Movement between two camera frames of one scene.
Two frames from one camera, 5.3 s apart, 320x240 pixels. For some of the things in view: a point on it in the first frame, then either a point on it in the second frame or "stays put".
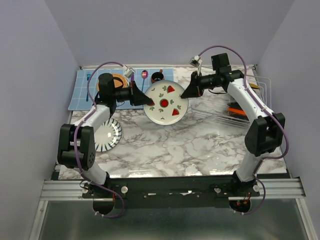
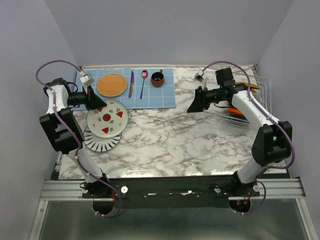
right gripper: x=192 y=90 -> x=200 y=102
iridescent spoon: x=144 y=74 stays put
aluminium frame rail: x=55 y=190 stays put
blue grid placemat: x=145 y=77 stays put
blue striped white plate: x=107 y=135 stays put
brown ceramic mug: x=157 y=76 stays put
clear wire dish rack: x=220 y=107 stays put
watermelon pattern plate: x=168 y=108 -> x=108 y=122
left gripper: x=136 y=97 -> x=92 y=100
